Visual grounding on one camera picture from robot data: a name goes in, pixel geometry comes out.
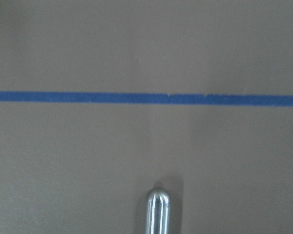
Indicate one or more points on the steel muddler black tip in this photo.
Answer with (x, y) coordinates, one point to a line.
(157, 211)

